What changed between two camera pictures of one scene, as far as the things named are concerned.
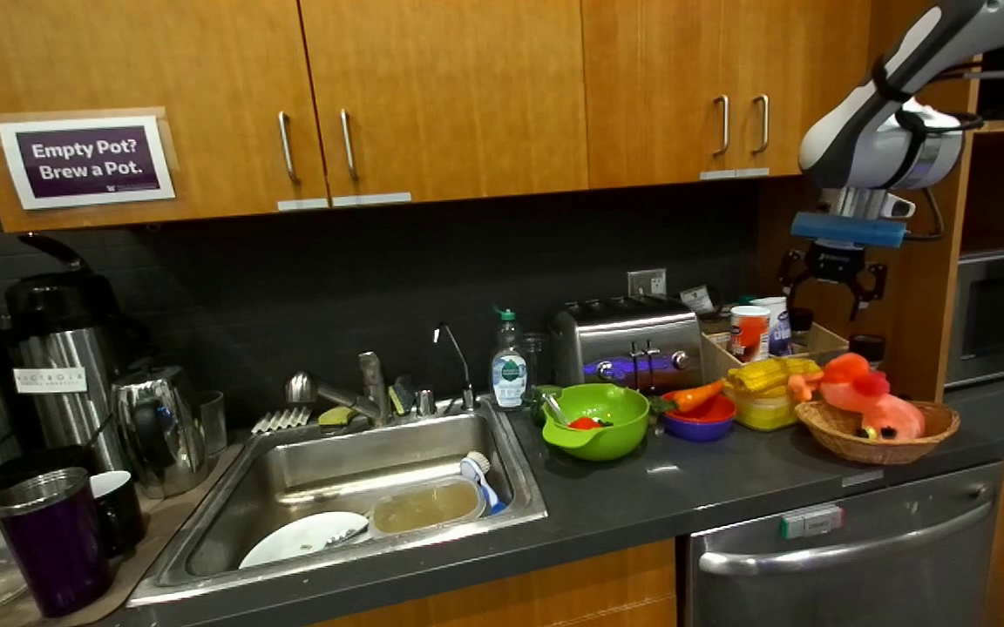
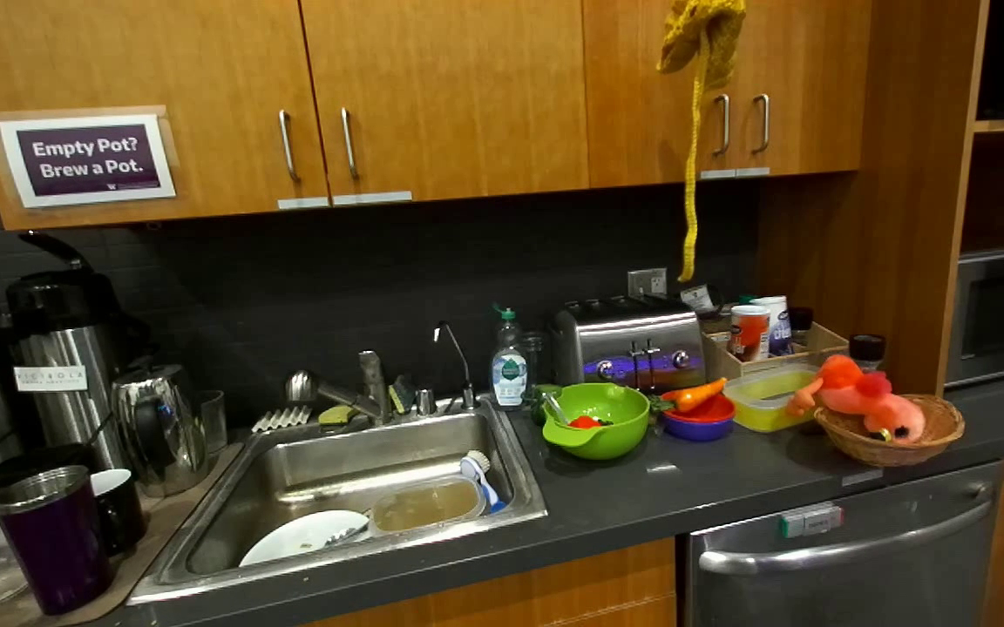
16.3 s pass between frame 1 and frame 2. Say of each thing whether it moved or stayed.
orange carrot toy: stayed
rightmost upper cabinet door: stayed
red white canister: stayed
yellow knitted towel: moved
